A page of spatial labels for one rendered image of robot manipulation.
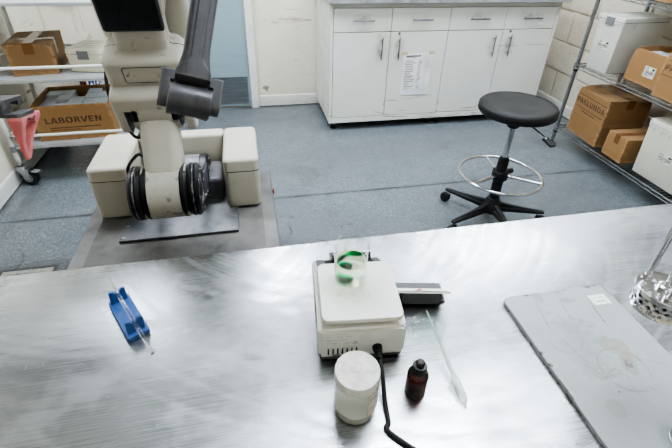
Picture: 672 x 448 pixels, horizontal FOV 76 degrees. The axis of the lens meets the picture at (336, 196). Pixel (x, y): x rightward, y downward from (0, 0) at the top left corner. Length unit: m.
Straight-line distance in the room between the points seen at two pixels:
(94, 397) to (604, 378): 0.73
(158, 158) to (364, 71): 1.96
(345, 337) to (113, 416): 0.33
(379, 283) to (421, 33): 2.59
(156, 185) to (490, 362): 1.02
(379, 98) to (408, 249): 2.35
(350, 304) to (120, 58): 0.97
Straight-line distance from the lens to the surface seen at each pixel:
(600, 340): 0.83
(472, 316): 0.79
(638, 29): 3.14
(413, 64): 3.17
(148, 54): 1.34
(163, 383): 0.71
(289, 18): 3.49
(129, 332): 0.77
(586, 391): 0.75
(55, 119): 2.82
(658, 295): 0.69
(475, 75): 3.41
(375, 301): 0.65
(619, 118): 3.18
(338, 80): 3.05
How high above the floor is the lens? 1.31
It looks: 33 degrees down
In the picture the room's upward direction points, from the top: 2 degrees clockwise
